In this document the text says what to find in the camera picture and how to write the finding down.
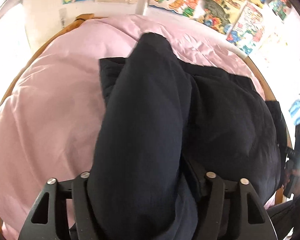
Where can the blue cloth on wall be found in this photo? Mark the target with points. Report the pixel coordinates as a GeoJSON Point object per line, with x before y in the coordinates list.
{"type": "Point", "coordinates": [295, 112]}

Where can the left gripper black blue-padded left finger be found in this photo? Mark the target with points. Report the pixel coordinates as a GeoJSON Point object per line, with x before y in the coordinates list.
{"type": "Point", "coordinates": [48, 217]}

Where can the pink duvet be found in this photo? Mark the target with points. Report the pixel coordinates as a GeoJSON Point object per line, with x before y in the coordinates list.
{"type": "Point", "coordinates": [65, 104]}

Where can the dinosaur orange landscape drawing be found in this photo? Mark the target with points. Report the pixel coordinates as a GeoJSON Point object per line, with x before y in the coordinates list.
{"type": "Point", "coordinates": [221, 15]}

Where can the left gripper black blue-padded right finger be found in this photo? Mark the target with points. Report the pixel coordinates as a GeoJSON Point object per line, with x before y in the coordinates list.
{"type": "Point", "coordinates": [230, 210]}

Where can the red-haired figure small drawing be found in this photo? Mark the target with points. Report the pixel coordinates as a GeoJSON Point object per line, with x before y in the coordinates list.
{"type": "Point", "coordinates": [280, 8]}

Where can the bright window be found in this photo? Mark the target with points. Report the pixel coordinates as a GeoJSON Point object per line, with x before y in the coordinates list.
{"type": "Point", "coordinates": [14, 46]}

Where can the colourful 2024 poster drawing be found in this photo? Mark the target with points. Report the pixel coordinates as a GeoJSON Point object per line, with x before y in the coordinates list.
{"type": "Point", "coordinates": [248, 30]}

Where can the wooden bed frame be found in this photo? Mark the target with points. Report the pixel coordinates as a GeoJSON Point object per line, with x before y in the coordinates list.
{"type": "Point", "coordinates": [265, 84]}

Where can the black puffer jacket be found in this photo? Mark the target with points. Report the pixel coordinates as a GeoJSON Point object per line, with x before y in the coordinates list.
{"type": "Point", "coordinates": [166, 122]}

